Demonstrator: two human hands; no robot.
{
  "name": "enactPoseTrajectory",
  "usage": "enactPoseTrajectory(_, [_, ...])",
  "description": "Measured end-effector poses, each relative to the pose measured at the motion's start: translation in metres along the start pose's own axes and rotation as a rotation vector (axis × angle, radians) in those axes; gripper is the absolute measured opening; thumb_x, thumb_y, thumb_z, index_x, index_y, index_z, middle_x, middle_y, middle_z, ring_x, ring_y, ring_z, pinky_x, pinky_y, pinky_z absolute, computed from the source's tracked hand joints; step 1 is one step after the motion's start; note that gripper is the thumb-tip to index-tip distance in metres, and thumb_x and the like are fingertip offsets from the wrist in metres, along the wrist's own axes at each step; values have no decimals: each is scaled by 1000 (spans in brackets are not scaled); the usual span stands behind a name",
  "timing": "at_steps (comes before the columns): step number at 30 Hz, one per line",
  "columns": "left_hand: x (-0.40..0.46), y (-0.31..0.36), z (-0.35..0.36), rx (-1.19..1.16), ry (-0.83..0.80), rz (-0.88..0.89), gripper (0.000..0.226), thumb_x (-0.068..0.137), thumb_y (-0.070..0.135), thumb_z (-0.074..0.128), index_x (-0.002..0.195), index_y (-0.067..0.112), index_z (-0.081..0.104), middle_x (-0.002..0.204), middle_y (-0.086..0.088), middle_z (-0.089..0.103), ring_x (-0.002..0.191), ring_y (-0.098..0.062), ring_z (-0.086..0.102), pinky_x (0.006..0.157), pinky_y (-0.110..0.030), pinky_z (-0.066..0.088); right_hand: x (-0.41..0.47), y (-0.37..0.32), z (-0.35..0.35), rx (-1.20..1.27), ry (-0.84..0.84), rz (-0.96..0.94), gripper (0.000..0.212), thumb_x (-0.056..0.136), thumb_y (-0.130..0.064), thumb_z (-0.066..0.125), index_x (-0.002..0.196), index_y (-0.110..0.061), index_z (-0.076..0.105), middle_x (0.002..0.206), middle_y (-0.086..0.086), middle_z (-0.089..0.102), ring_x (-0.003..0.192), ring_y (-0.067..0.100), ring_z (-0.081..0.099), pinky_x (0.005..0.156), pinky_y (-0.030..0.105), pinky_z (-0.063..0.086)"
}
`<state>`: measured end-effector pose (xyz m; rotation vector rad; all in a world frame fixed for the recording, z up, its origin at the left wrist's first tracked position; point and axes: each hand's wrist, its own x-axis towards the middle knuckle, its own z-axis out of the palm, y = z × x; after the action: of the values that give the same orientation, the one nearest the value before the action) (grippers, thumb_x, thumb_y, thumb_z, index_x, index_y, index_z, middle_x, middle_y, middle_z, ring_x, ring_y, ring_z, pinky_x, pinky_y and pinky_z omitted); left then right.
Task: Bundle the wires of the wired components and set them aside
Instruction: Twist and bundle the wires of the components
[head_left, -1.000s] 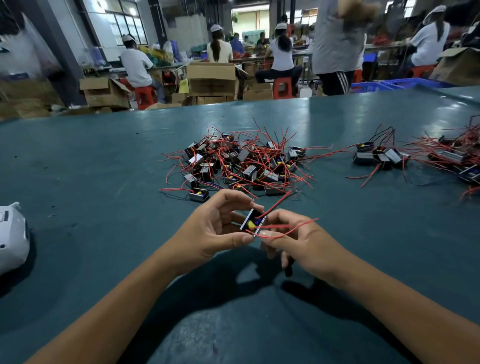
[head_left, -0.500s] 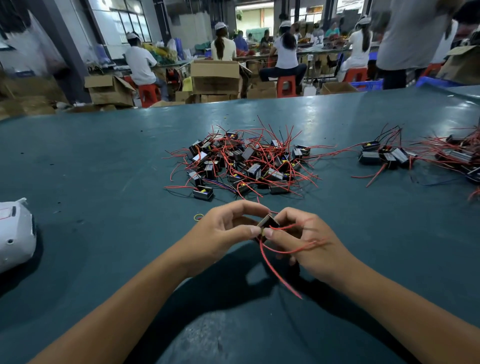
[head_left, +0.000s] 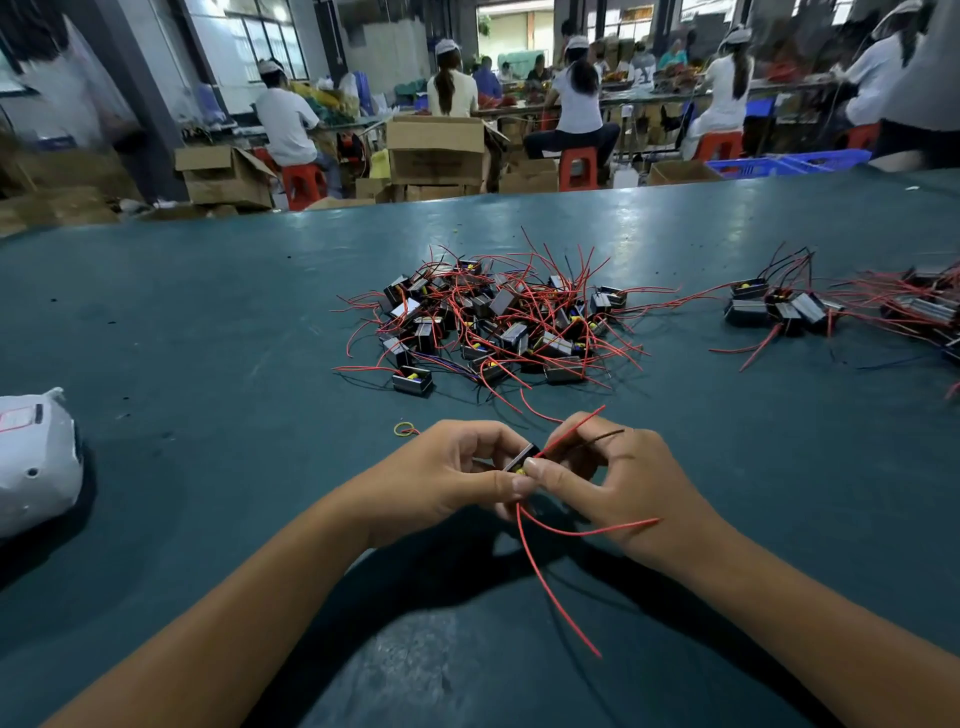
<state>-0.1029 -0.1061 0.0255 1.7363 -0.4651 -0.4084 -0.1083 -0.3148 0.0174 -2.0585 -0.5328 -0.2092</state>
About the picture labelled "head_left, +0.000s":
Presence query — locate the person's right hand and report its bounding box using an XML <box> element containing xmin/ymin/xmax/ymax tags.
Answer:
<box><xmin>525</xmin><ymin>412</ymin><xmax>710</xmax><ymax>572</ymax></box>

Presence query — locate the person's left hand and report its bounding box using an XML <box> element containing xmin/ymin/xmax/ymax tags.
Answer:
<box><xmin>342</xmin><ymin>418</ymin><xmax>534</xmax><ymax>545</ymax></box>

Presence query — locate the white plastic shell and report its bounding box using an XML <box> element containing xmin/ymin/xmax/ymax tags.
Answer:
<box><xmin>0</xmin><ymin>388</ymin><xmax>86</xmax><ymax>542</ymax></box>

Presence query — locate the open cardboard box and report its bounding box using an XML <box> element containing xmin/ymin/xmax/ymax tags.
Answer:
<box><xmin>175</xmin><ymin>144</ymin><xmax>279</xmax><ymax>209</ymax></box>

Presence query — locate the low cardboard box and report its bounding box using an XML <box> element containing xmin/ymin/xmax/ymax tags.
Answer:
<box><xmin>499</xmin><ymin>159</ymin><xmax>564</xmax><ymax>195</ymax></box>

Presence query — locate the large closed cardboard box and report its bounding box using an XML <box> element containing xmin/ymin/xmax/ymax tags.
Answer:
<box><xmin>385</xmin><ymin>117</ymin><xmax>489</xmax><ymax>188</ymax></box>

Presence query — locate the person's left forearm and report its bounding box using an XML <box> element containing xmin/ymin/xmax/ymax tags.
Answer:
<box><xmin>45</xmin><ymin>502</ymin><xmax>384</xmax><ymax>728</ymax></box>

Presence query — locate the shallow cardboard box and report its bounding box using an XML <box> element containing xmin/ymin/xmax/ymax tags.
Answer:
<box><xmin>648</xmin><ymin>159</ymin><xmax>725</xmax><ymax>186</ymax></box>

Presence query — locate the blue plastic crate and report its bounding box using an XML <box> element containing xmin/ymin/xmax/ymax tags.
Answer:
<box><xmin>783</xmin><ymin>148</ymin><xmax>875</xmax><ymax>173</ymax></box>
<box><xmin>708</xmin><ymin>156</ymin><xmax>812</xmax><ymax>179</ymax></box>

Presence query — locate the central pile of wired modules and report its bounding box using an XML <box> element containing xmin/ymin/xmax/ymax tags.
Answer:
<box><xmin>337</xmin><ymin>232</ymin><xmax>677</xmax><ymax>429</ymax></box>

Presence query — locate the person's right forearm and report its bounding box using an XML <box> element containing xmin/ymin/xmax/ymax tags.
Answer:
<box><xmin>667</xmin><ymin>525</ymin><xmax>960</xmax><ymax>728</ymax></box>

